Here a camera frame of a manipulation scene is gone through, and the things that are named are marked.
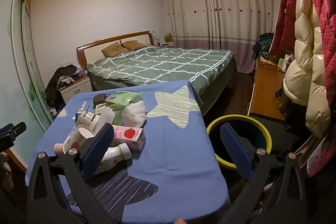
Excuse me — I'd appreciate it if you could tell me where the small dark box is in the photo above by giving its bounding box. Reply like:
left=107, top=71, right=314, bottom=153
left=93, top=94, right=107, bottom=105

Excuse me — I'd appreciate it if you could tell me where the brown pillow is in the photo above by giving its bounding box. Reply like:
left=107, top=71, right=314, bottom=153
left=101, top=43, right=129, bottom=58
left=122, top=41, right=147, bottom=51

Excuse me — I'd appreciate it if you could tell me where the red patterned jacket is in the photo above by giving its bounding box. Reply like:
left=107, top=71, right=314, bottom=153
left=299, top=0, right=336, bottom=119

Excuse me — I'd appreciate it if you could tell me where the brown bag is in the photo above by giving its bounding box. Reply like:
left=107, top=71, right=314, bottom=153
left=276, top=82, right=307, bottom=115

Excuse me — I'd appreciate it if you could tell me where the dark jacket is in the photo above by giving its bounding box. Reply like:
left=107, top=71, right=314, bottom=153
left=45, top=65, right=76, bottom=111

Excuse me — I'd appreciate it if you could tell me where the white nightstand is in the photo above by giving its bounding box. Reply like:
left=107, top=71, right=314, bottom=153
left=58, top=76, right=93, bottom=105

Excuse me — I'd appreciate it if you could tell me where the cream down jacket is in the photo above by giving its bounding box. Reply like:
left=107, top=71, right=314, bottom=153
left=282, top=0, right=331, bottom=138

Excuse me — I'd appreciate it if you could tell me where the wooden bed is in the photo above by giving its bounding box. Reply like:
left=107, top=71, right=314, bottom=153
left=77, top=30, right=237, bottom=114

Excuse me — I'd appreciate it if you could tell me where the white brown paper cup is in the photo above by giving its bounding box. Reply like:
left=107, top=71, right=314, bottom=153
left=76, top=111, right=101, bottom=130

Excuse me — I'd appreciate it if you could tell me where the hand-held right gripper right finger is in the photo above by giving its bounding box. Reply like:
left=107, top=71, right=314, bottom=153
left=220, top=123, right=306, bottom=224

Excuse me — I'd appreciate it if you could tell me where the yellow rimmed dark bin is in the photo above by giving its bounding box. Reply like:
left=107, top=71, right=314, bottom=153
left=206, top=114, right=272, bottom=170

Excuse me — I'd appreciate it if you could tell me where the white paper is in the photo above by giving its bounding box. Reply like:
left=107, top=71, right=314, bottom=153
left=122, top=100, right=147, bottom=128

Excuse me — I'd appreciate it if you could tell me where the pink patterned cloth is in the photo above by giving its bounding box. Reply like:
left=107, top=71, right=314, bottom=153
left=307, top=135, right=336, bottom=178

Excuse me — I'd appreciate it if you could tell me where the pink strawberry carton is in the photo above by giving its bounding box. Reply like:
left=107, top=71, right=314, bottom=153
left=112, top=124, right=146, bottom=151

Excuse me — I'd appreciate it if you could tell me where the green plastic bag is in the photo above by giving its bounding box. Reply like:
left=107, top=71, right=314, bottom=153
left=105, top=91, right=143, bottom=119

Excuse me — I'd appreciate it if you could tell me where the pink white curtain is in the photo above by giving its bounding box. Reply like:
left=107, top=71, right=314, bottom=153
left=161, top=0, right=282, bottom=75

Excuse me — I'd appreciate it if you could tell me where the wardrobe with painted doors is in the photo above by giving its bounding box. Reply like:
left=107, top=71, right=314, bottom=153
left=0, top=0, right=53, bottom=161

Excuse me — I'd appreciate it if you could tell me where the blue star tablecloth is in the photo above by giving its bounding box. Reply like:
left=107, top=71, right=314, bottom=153
left=25, top=80, right=231, bottom=223

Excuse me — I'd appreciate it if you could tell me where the wooden dresser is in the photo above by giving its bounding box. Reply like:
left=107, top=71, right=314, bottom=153
left=247, top=56, right=289, bottom=123

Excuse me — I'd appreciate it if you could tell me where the translucent plastic cup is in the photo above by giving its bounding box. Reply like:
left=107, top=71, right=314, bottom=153
left=97, top=106, right=116, bottom=132

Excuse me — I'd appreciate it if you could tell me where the white bottle green label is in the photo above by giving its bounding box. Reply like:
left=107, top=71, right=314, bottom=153
left=94, top=143, right=132, bottom=174

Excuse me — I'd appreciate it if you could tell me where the green checked duvet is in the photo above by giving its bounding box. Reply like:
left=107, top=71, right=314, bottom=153
left=87, top=46, right=234, bottom=90

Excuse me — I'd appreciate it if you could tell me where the dark clothes pile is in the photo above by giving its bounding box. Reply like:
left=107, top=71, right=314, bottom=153
left=252, top=32, right=275, bottom=59

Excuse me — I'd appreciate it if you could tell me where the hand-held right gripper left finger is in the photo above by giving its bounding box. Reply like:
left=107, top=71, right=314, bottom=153
left=26, top=123, right=114, bottom=224

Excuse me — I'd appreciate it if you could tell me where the plain red jacket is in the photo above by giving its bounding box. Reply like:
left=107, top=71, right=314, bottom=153
left=270, top=0, right=298, bottom=58

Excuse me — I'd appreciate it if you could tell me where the white blue tube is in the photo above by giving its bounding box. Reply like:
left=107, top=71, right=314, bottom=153
left=75, top=101, right=90, bottom=119

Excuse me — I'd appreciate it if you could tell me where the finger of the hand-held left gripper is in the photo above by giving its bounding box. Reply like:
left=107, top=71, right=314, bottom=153
left=0, top=122, right=27, bottom=151

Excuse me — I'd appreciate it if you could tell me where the beige cloth bag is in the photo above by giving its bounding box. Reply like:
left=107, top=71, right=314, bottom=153
left=294, top=135, right=319, bottom=169

